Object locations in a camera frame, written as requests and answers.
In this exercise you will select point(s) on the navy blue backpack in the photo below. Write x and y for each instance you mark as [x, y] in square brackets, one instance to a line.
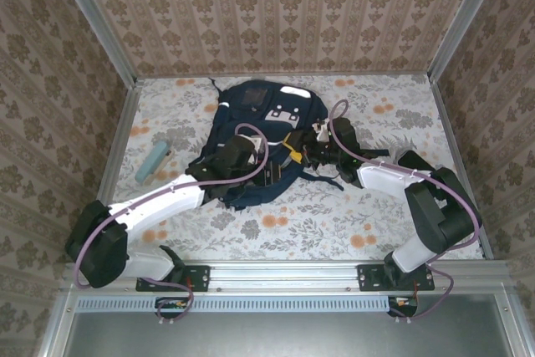
[227, 131]

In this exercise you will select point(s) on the light blue pencil case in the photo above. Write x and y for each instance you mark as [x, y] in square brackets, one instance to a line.
[152, 162]

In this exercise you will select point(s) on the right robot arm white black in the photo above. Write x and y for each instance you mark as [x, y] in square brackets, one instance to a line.
[388, 177]

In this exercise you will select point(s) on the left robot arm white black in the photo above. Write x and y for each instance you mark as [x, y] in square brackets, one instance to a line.
[159, 206]

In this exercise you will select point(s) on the floral tablecloth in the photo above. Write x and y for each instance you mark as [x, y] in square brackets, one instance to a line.
[292, 244]

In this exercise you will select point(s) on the sheet metal panel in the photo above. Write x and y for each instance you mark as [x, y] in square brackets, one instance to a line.
[271, 336]

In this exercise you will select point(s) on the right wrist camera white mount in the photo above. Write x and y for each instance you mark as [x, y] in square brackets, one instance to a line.
[322, 131]

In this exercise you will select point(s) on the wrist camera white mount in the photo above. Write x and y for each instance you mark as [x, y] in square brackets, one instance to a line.
[256, 144]
[322, 131]

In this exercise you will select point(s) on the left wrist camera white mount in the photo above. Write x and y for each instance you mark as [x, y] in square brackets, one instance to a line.
[256, 144]

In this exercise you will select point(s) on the aluminium side rail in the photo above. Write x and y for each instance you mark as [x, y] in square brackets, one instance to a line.
[453, 144]
[113, 164]

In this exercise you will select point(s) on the aluminium frame rail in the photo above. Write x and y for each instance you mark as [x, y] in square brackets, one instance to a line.
[284, 277]

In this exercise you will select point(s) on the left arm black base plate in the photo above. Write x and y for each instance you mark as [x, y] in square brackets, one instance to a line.
[200, 277]

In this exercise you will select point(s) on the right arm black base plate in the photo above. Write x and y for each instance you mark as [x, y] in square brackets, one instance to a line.
[368, 277]

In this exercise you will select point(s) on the aluminium corner post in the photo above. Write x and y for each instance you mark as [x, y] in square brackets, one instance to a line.
[465, 18]
[98, 18]

